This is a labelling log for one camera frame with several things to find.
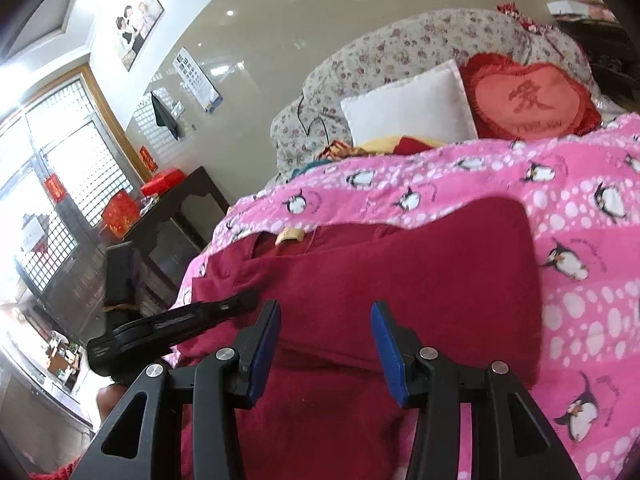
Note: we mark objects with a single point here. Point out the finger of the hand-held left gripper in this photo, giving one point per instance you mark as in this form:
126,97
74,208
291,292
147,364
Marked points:
200,314

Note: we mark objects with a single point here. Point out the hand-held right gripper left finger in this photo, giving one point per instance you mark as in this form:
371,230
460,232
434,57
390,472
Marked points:
262,355

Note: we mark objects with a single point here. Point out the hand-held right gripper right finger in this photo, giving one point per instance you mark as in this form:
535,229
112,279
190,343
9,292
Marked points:
387,355

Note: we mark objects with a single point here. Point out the dark red fleece garment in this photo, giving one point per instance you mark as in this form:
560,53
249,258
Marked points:
350,285

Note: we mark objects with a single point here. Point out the person's left hand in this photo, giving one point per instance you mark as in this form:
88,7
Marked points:
109,402

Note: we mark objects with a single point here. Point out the tall red gift box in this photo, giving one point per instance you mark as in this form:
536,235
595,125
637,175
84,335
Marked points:
120,215

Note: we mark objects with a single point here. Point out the flat red gift box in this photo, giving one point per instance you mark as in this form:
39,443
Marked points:
162,181

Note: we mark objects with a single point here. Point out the red paper door decoration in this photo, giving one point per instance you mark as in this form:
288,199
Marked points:
55,189

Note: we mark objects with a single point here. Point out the dark wooden side table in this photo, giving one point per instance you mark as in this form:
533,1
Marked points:
195,195

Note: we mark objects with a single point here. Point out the metal grille door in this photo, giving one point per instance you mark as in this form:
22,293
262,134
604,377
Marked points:
65,170

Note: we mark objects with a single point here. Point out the dark hanging cloth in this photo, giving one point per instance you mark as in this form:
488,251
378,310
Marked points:
164,112

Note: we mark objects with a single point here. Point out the yellow cloth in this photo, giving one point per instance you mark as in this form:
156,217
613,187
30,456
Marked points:
380,145

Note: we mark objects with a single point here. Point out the pink penguin printed blanket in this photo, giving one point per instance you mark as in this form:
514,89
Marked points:
575,200

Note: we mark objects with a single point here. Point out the white pillow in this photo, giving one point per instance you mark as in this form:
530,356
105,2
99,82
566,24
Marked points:
410,105

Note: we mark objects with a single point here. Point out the red heart-shaped cushion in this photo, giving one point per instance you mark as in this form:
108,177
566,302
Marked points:
525,105

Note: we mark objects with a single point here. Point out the floral quilt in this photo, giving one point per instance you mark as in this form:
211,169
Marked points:
380,45

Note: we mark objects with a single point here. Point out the dark carved wooden cabinet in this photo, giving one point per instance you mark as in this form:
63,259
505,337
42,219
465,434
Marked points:
595,55

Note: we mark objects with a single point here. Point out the red patterned cloth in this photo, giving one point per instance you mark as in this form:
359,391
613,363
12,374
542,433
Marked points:
515,12

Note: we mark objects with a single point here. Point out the red paper wall decoration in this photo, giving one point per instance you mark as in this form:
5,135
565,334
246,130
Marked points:
147,158

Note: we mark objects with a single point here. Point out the white wall switch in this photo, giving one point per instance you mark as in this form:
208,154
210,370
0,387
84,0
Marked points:
178,109

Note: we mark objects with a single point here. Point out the eye chart wall poster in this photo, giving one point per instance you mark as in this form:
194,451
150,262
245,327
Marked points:
195,77

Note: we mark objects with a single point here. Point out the framed portrait wall poster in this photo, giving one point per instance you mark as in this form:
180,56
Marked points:
135,20

